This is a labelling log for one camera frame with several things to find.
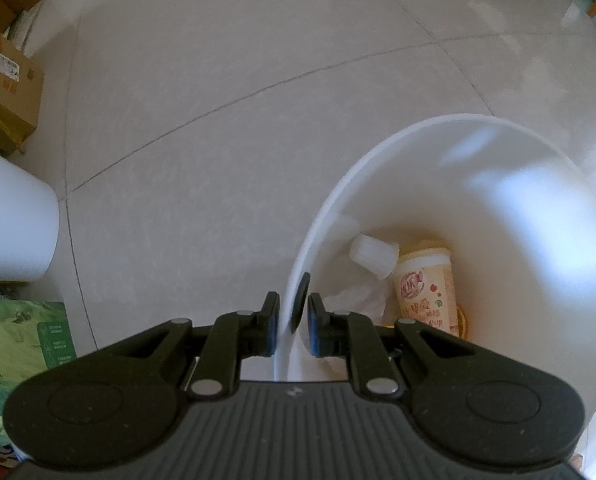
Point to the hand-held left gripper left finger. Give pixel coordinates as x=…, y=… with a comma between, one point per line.
x=272, y=325

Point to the clear plastic bag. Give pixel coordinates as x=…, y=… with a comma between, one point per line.
x=363, y=305

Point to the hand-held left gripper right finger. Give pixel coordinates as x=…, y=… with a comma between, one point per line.
x=314, y=330

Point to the white lidded bucket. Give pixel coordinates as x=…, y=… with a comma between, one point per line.
x=7, y=220

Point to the small white plastic cup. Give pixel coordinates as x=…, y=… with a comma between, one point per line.
x=373, y=255

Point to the labelled cardboard box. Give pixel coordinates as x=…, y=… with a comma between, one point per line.
x=5, y=60

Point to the green printed box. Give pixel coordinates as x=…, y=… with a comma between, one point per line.
x=22, y=350

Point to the large white plastic bucket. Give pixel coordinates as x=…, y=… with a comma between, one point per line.
x=503, y=210

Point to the paper milk tea cup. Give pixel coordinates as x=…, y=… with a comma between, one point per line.
x=423, y=290

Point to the olive cardboard box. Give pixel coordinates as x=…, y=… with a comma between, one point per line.
x=2, y=120

